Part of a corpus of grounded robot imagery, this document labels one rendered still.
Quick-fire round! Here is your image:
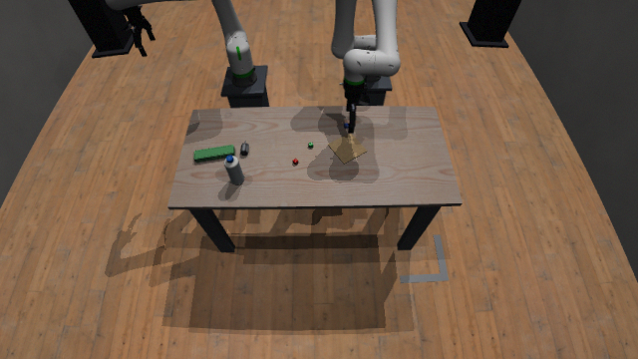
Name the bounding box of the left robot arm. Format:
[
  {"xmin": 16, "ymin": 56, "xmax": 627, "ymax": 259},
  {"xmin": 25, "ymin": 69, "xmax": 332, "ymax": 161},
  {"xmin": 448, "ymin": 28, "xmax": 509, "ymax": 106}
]
[{"xmin": 331, "ymin": 0, "xmax": 401, "ymax": 106}]

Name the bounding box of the tan square mat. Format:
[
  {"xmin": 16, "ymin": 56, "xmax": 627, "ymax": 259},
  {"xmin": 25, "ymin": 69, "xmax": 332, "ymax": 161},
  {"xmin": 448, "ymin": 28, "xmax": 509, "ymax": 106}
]
[{"xmin": 328, "ymin": 134, "xmax": 367, "ymax": 164}]

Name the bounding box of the white plastic bottle with blue cap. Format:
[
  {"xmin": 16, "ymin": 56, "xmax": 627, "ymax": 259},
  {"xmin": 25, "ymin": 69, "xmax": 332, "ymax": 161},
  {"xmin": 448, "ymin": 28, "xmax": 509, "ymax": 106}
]
[{"xmin": 224, "ymin": 156, "xmax": 244, "ymax": 184}]

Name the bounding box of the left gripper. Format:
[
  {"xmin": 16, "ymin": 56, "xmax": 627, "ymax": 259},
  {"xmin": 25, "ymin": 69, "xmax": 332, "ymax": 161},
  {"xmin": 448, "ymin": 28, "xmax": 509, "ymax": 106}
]
[{"xmin": 344, "ymin": 91, "xmax": 361, "ymax": 134}]

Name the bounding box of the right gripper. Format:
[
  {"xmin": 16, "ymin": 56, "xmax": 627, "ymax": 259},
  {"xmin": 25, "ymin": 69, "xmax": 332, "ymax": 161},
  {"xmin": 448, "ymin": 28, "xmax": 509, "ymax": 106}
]
[{"xmin": 127, "ymin": 10, "xmax": 155, "ymax": 57}]

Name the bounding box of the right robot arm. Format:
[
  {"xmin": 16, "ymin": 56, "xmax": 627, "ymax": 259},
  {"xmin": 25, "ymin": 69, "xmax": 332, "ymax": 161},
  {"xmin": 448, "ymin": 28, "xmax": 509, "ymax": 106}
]
[{"xmin": 105, "ymin": 0, "xmax": 257, "ymax": 88}]

